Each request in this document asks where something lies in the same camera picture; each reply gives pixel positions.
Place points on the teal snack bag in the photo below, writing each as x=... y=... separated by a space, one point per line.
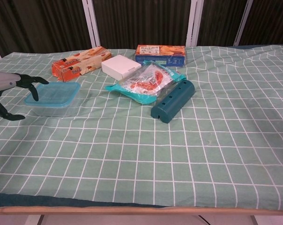
x=143 y=82

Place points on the clear plastic container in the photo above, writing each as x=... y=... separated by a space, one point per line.
x=54 y=112

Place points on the dark teal half-cylinder holder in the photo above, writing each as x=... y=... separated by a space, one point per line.
x=174 y=103

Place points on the orange cracker box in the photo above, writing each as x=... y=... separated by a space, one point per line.
x=85 y=61

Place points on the small white cardboard box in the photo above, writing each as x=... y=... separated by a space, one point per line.
x=119 y=65

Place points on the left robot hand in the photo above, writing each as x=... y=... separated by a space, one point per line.
x=3 y=82

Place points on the blue and orange biscuit box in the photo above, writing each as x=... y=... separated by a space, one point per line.
x=160 y=56

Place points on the white table leg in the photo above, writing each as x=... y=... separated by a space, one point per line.
x=257 y=220
x=33 y=220

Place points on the dark pleated curtain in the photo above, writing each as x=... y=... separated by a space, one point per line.
x=141 y=21

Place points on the green checked tablecloth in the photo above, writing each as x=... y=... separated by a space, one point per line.
x=155 y=159

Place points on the translucent blue plastic lid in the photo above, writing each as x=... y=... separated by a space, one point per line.
x=57 y=93

